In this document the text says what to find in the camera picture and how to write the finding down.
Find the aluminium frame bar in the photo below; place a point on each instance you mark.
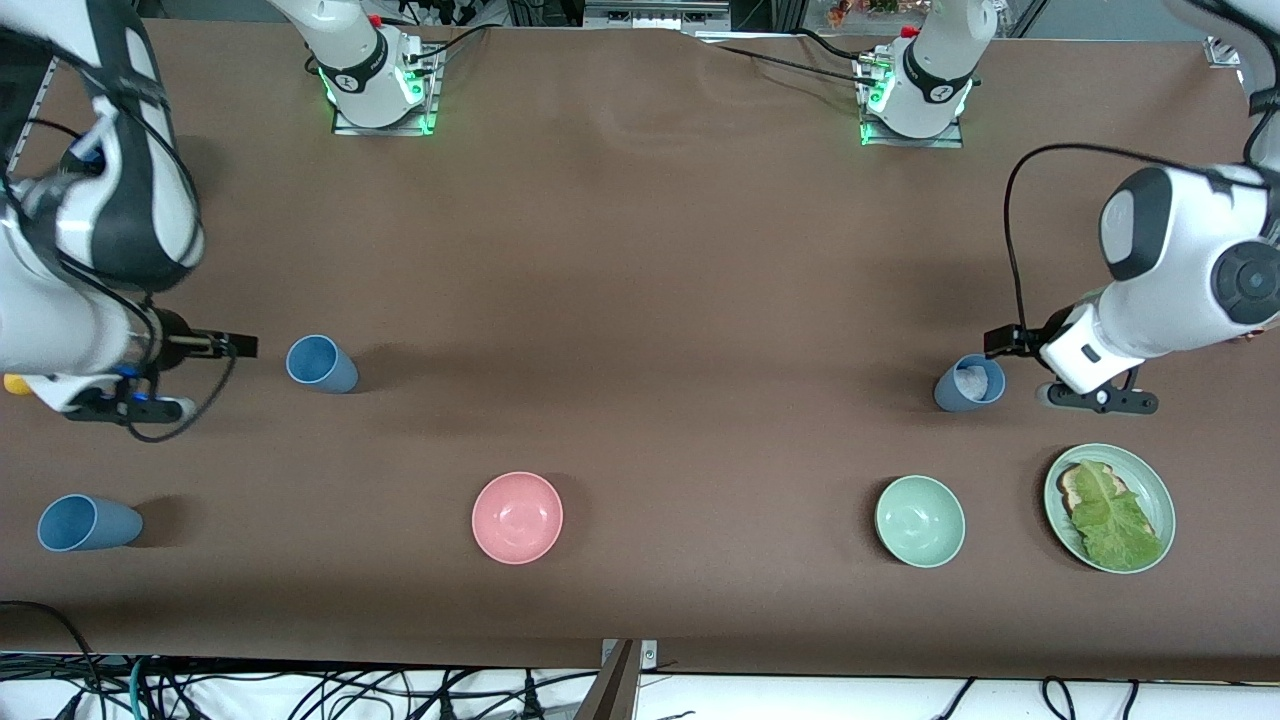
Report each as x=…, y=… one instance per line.
x=650, y=15

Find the green bowl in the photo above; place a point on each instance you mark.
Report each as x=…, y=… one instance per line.
x=920, y=520

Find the blue plastic cup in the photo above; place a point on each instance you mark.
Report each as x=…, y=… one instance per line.
x=320, y=365
x=955, y=392
x=100, y=525

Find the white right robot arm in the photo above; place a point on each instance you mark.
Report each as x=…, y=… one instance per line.
x=80, y=330

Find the pink bowl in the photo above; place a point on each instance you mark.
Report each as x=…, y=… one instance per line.
x=517, y=518

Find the metal corner bracket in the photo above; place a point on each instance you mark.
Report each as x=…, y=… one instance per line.
x=1220, y=50

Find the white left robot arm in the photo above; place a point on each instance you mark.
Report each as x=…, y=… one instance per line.
x=1190, y=250

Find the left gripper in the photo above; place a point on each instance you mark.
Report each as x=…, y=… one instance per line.
x=1027, y=337

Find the bread slice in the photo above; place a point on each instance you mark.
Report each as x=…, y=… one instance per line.
x=1072, y=490

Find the yellow lemon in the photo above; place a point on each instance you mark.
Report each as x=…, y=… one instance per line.
x=14, y=384

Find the green lettuce leaf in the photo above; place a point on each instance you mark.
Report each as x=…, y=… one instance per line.
x=1115, y=525

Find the green plate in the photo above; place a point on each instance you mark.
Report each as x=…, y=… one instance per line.
x=1150, y=490

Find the dark metal post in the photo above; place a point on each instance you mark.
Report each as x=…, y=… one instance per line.
x=610, y=695

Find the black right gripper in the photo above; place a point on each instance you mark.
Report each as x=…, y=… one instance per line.
x=178, y=341

